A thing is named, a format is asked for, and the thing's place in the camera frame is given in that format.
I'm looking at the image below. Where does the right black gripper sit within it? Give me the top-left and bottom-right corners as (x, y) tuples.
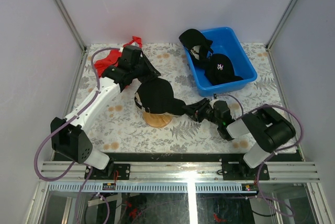
(182, 97), (221, 126)

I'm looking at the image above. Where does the black cap gold logo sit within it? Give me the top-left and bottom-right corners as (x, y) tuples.
(134, 78), (186, 116)

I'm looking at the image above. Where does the black cap pink logo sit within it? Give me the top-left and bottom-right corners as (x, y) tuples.
(205, 53), (243, 86)

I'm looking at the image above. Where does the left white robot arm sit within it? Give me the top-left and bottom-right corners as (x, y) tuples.
(51, 45), (161, 179)

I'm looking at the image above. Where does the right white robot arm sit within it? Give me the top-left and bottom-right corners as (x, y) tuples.
(183, 98), (296, 179)

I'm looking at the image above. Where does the wooden hat stand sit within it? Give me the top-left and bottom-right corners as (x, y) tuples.
(142, 112), (172, 128)

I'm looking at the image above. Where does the red cloth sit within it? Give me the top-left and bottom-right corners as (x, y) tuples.
(94, 36), (142, 78)

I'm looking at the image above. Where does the blue plastic bin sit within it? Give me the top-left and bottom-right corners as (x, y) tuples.
(184, 27), (257, 97)

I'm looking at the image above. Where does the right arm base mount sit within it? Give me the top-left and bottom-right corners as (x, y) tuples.
(216, 158), (260, 182)

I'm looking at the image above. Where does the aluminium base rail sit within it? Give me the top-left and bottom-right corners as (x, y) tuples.
(39, 161), (321, 183)

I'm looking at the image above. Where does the left aluminium frame post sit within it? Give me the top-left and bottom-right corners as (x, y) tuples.
(39, 0), (87, 52)

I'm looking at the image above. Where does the aluminium frame post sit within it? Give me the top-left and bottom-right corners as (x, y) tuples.
(264, 0), (315, 51)
(39, 0), (87, 52)

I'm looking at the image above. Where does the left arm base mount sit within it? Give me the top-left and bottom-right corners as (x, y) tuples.
(89, 161), (131, 181)

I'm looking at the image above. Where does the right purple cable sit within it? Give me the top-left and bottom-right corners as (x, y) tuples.
(226, 93), (305, 217)

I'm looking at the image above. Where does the purple cable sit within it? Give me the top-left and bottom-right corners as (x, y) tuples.
(33, 47), (124, 224)
(226, 93), (305, 217)

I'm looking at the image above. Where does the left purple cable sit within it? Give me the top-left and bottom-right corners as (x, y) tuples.
(33, 47), (124, 224)

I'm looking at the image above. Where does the right aluminium frame post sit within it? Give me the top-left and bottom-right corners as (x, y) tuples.
(264, 0), (315, 51)

